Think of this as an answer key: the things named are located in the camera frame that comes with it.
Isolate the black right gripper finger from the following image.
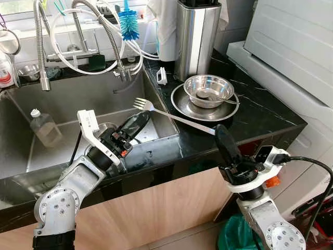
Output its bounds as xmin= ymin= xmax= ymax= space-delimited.
xmin=215 ymin=124 xmax=234 ymax=166
xmin=221 ymin=124 xmax=243 ymax=163

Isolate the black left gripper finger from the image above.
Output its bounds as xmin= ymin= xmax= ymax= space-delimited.
xmin=126 ymin=116 xmax=152 ymax=141
xmin=122 ymin=111 xmax=150 ymax=135

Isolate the long steel fork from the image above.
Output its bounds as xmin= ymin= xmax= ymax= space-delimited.
xmin=133 ymin=98 xmax=216 ymax=135

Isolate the steel spoon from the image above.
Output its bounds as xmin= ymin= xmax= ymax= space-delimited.
xmin=200 ymin=93 xmax=240 ymax=105

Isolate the large stainless steel bowl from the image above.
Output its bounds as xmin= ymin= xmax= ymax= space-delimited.
xmin=183 ymin=74 xmax=236 ymax=109

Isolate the orange plastic object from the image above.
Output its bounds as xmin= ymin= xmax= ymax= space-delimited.
xmin=264 ymin=176 xmax=281 ymax=189

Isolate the small white plastic clip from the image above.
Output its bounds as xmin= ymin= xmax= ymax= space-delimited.
xmin=156 ymin=66 xmax=168 ymax=86

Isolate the stainless steel sink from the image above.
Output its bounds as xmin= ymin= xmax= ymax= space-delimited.
xmin=0 ymin=68 xmax=180 ymax=180

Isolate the clear plastic bottle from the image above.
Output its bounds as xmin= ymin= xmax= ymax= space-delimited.
xmin=29 ymin=108 xmax=63 ymax=148

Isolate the dark green sponge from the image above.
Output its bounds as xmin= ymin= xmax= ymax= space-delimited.
xmin=86 ymin=54 xmax=107 ymax=72

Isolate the wooden cabinet door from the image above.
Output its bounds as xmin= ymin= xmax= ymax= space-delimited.
xmin=0 ymin=166 xmax=235 ymax=250

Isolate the grey scouring pad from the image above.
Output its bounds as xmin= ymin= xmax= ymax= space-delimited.
xmin=44 ymin=65 xmax=63 ymax=80

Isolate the white cloth with blue print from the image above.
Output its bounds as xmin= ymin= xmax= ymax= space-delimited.
xmin=146 ymin=0 xmax=180 ymax=62

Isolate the blue bottle brush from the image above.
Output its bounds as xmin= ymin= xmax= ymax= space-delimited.
xmin=118 ymin=0 xmax=141 ymax=42

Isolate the stainless steel knife block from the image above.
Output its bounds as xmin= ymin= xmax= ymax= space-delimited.
xmin=174 ymin=0 xmax=222 ymax=82

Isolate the steel mixer tap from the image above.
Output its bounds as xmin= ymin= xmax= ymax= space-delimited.
xmin=46 ymin=11 xmax=100 ymax=62

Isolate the red plastic basket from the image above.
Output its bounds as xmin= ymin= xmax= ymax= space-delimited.
xmin=291 ymin=195 xmax=333 ymax=248

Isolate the white washing machine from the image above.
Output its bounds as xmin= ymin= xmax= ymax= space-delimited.
xmin=226 ymin=0 xmax=333 ymax=219

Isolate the small steel cup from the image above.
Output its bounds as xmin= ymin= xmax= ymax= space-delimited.
xmin=17 ymin=64 xmax=40 ymax=82

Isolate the small steel mesh strainer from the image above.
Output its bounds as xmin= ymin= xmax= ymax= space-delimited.
xmin=0 ymin=29 xmax=21 ymax=56

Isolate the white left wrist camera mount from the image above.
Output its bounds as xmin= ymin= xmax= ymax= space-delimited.
xmin=77 ymin=109 xmax=125 ymax=168

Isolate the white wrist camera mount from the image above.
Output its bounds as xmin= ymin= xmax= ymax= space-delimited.
xmin=227 ymin=146 xmax=292 ymax=192
xmin=77 ymin=109 xmax=125 ymax=168

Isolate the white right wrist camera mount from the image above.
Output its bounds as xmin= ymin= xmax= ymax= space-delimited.
xmin=227 ymin=146 xmax=292 ymax=192

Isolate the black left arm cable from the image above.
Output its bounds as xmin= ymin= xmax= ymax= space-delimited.
xmin=69 ymin=130 xmax=84 ymax=168

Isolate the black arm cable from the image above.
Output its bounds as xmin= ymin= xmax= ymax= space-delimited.
xmin=69 ymin=130 xmax=84 ymax=168
xmin=281 ymin=154 xmax=333 ymax=243

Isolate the thin white hose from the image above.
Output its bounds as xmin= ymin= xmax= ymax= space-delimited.
xmin=96 ymin=0 xmax=161 ymax=62

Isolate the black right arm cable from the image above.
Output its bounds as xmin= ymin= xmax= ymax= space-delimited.
xmin=281 ymin=154 xmax=333 ymax=243

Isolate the looped white hose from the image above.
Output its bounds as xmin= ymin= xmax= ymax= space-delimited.
xmin=50 ymin=8 xmax=144 ymax=76

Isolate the flexible steel sprayer hose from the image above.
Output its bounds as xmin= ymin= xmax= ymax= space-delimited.
xmin=33 ymin=0 xmax=52 ymax=92

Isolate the green wire hook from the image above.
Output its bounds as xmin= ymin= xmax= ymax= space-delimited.
xmin=54 ymin=0 xmax=67 ymax=15

